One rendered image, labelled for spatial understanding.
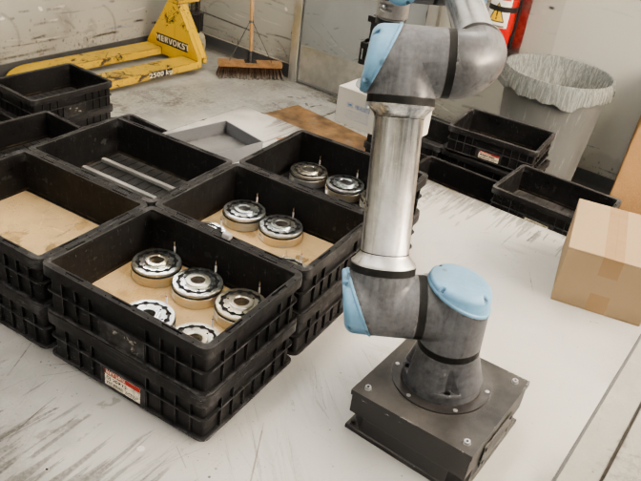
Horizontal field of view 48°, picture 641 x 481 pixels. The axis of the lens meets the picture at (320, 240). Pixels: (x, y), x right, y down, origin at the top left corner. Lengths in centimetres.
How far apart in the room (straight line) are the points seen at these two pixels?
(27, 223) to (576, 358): 128
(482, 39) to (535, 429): 77
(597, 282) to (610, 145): 250
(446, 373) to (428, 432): 11
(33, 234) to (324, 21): 360
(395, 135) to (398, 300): 28
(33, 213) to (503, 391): 110
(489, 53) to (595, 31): 302
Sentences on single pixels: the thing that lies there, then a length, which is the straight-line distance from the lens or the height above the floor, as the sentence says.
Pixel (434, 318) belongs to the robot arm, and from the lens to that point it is 124.
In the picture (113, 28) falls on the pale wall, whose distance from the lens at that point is 547.
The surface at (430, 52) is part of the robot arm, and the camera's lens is 120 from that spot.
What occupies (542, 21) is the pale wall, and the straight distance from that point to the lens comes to 433.
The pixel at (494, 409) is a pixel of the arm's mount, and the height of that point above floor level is 81.
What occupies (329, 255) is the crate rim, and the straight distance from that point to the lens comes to 146.
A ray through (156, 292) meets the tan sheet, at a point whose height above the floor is 83.
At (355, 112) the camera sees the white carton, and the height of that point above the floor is 108.
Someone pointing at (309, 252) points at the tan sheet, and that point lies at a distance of 164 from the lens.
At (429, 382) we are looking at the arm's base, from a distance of 133.
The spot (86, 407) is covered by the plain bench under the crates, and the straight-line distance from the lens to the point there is 144.
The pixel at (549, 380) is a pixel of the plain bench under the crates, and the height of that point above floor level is 70.
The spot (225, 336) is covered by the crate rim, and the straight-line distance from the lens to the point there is 122.
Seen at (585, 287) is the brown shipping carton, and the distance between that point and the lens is 190.
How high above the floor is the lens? 170
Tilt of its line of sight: 31 degrees down
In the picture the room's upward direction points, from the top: 8 degrees clockwise
